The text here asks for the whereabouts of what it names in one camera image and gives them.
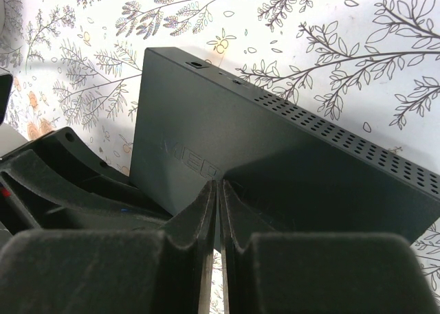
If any black network switch box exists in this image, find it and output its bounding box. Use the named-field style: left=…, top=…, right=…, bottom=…
left=129, top=47, right=439, bottom=242

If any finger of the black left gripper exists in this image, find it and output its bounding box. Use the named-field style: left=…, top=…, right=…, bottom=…
left=34, top=126, right=171, bottom=221
left=1, top=150, right=169, bottom=235

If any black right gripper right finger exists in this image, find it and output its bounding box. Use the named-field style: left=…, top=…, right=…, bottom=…
left=219, top=181, right=439, bottom=313

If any floral patterned tablecloth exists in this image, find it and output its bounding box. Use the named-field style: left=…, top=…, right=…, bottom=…
left=1, top=0, right=439, bottom=307

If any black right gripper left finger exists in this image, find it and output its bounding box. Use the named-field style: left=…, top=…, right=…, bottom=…
left=1, top=181, right=217, bottom=313

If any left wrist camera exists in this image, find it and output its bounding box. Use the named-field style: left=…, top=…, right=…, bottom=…
left=1, top=68, right=28, bottom=158

